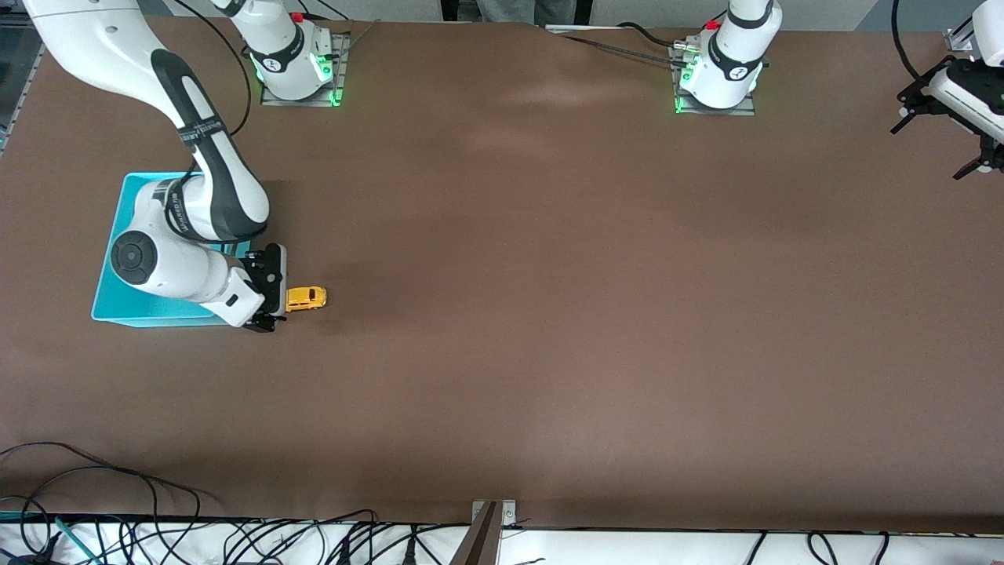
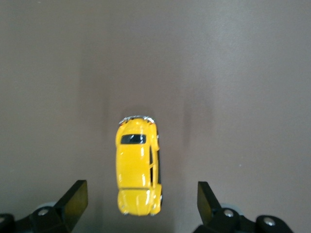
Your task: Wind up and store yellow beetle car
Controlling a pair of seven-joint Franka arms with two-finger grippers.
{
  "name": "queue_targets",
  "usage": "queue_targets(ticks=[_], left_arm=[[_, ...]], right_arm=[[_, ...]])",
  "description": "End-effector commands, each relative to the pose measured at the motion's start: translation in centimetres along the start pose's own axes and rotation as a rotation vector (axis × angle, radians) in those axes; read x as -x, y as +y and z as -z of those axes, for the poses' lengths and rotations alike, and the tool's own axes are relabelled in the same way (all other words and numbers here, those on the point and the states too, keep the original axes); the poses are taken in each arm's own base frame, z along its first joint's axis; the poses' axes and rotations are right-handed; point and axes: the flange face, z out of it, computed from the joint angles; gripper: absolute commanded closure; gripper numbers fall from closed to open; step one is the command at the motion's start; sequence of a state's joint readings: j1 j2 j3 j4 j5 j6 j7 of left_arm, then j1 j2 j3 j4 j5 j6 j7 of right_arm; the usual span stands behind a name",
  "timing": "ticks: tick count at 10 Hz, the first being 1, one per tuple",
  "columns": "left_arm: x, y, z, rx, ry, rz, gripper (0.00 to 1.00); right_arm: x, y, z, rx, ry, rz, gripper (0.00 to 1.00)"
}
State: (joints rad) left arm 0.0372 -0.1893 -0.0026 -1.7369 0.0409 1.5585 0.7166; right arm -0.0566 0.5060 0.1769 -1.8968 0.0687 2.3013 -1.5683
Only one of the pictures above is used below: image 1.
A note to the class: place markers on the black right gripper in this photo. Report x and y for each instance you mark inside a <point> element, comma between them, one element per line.
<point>272,276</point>

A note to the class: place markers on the yellow beetle toy car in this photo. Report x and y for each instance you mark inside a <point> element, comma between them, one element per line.
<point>307,298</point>

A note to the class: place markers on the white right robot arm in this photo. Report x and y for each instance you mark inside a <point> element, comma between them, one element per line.
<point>180,275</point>

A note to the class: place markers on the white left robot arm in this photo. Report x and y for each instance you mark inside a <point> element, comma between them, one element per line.
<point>729,63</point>

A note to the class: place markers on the turquoise plastic bin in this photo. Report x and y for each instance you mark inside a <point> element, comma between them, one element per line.
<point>157,314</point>

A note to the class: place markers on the black power plug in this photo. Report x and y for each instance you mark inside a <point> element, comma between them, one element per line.
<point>342,551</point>
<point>409,549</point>

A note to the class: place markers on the thin dark rod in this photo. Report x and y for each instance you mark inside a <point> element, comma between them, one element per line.
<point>620,50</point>

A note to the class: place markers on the thin grey rod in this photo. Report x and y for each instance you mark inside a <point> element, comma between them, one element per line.
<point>362,34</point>

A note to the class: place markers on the grey trousers legs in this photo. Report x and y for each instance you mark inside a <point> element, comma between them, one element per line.
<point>518,9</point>

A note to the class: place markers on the metal corner bracket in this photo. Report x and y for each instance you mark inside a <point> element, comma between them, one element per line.
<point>958,41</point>

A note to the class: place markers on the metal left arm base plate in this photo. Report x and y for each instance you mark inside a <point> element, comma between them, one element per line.
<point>714,111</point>

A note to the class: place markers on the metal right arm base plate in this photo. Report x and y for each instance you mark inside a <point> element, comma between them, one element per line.
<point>298,103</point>

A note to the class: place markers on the small metal bracket plate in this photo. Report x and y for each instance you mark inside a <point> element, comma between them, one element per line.
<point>508,512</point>

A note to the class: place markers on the dark camera mount pole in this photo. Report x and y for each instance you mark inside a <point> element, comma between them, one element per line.
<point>478,545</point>

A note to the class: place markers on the aluminium frame rail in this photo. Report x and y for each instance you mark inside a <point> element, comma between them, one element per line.
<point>17,78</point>

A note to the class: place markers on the black stand post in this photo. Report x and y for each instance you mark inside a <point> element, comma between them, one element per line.
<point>463,9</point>

